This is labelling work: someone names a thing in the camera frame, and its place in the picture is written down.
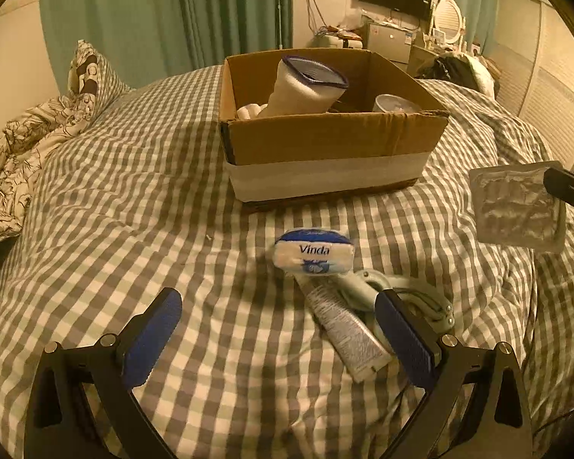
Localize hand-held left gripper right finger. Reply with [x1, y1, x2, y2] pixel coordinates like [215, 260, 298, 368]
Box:
[374, 289, 536, 459]

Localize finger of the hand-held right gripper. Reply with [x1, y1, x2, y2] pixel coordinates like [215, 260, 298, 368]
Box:
[543, 166, 574, 223]

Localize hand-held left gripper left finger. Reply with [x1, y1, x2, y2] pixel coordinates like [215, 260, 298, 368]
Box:
[24, 288, 183, 459]

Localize clear plastic packet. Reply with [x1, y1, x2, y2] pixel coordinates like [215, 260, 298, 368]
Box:
[469, 160, 566, 253]

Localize cardboard box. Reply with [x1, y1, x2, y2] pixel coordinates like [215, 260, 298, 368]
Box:
[219, 49, 450, 214]

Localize pale green hand tool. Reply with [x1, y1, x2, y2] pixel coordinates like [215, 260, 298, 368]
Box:
[335, 270, 456, 345]

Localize white and grey tube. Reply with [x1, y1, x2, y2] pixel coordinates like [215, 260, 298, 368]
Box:
[300, 280, 394, 383]

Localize white wardrobe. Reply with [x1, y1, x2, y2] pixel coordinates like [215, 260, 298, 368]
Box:
[483, 0, 574, 177]

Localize blue and white tissue pack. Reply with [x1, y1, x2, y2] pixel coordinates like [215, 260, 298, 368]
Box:
[272, 228, 355, 275]

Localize grey checked blanket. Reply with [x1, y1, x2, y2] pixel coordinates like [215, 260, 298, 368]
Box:
[0, 64, 574, 459]

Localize dark clothing pile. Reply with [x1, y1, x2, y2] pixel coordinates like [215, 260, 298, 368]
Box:
[414, 54, 501, 101]

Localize clear plastic cup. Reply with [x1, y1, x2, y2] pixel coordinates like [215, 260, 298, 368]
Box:
[374, 94, 421, 114]

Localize round white vanity mirror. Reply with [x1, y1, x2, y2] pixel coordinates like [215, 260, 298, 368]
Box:
[432, 0, 466, 51]

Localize grey mini fridge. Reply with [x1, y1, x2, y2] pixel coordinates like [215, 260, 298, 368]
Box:
[364, 21, 426, 75]

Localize floral patterned quilt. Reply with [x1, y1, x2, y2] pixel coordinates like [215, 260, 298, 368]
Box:
[0, 39, 135, 246]

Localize white container with blue rim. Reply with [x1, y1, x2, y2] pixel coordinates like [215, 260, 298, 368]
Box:
[263, 55, 349, 116]

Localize white desk appliance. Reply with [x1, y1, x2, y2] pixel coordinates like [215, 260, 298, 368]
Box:
[315, 24, 364, 51]

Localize green curtain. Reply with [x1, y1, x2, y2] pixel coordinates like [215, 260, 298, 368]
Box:
[36, 0, 292, 89]

